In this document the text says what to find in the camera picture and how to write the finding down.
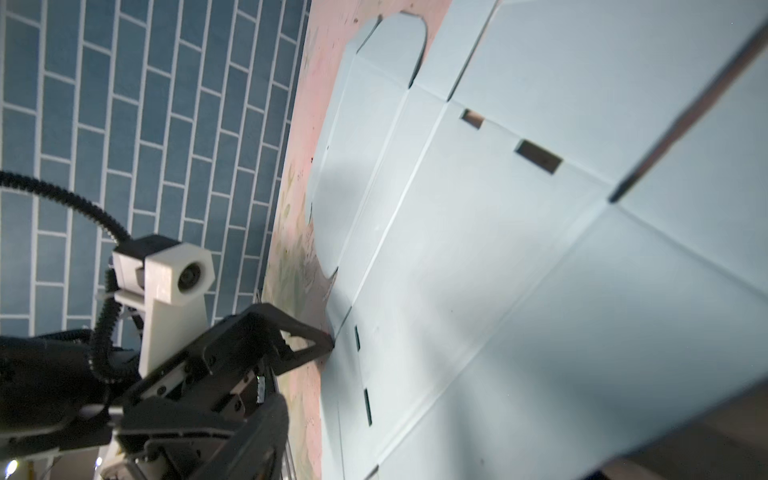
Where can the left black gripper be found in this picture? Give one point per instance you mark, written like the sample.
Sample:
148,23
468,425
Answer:
214,411

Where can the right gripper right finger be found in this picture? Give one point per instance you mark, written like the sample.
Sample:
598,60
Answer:
727,441

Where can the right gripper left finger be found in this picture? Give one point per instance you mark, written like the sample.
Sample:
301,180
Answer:
696,110

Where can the light blue paper box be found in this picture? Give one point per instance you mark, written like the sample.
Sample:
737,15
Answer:
495,316

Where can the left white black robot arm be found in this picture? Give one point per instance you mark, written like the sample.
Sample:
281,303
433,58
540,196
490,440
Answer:
52,404

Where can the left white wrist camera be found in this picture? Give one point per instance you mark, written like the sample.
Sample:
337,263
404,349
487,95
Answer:
166,281

